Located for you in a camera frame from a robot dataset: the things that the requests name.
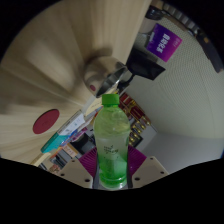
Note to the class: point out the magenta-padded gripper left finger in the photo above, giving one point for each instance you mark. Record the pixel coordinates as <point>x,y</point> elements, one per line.
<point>75,171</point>

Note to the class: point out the flat round red coaster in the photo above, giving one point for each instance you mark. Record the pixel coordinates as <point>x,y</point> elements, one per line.
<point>46,121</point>

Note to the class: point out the steel cup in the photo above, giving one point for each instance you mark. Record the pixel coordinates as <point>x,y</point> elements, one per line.
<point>106,75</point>

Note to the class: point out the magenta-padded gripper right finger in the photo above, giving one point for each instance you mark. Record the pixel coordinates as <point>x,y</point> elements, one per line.
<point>151,170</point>

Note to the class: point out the purple sign board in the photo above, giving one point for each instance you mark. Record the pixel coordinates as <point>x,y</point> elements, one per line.
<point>164,42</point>

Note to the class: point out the grey ribbed cushion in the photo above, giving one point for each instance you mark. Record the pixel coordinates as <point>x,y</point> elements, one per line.
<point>181,16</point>

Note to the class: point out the green drink bottle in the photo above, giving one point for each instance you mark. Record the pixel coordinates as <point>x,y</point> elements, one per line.
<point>111,140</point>

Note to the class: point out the black suitcase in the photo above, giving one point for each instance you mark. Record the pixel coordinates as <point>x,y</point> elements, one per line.
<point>211,51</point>

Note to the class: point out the black office chair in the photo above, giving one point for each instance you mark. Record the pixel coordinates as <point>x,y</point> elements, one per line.
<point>145,66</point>

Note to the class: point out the black bag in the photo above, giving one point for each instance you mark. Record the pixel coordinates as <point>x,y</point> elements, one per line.
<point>154,12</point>

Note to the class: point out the white book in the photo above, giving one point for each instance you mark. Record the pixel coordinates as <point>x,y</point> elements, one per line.
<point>71,123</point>

